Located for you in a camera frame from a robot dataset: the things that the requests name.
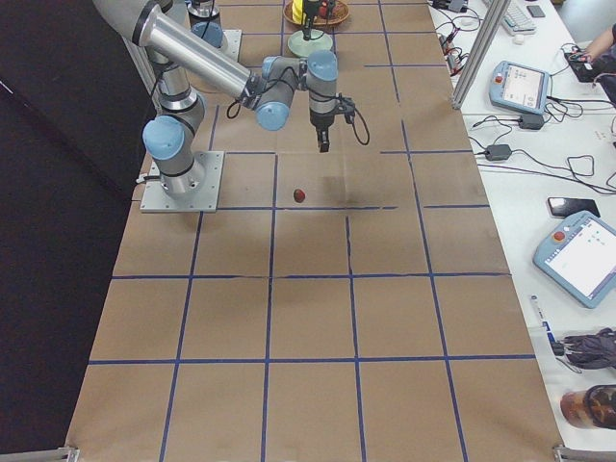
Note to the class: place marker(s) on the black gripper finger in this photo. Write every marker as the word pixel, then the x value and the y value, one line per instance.
pixel 325 139
pixel 320 139

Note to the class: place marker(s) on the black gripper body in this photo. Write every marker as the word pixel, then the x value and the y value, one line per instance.
pixel 308 11
pixel 320 120

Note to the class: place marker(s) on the red strawberry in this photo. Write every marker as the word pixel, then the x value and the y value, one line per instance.
pixel 299 195

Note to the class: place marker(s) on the pale green plate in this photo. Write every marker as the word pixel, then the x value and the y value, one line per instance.
pixel 302 47

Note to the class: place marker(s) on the yellow banana bunch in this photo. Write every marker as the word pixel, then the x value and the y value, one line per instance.
pixel 297 11

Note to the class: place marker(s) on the black power adapter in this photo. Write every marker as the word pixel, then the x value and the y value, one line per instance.
pixel 531 122
pixel 497 152

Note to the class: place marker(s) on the teach pendant far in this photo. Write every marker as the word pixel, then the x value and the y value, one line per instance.
pixel 519 87

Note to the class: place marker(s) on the teach pendant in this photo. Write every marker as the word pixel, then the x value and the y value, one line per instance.
pixel 579 255
pixel 519 87

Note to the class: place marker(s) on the black smartphone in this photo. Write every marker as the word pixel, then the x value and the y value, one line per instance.
pixel 562 207

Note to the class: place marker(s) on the teach pendant near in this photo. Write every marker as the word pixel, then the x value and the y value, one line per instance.
pixel 579 255

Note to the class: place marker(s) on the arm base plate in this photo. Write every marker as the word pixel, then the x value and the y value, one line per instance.
pixel 195 191
pixel 226 41

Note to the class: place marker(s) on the aluminium frame post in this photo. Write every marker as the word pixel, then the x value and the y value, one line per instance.
pixel 485 35

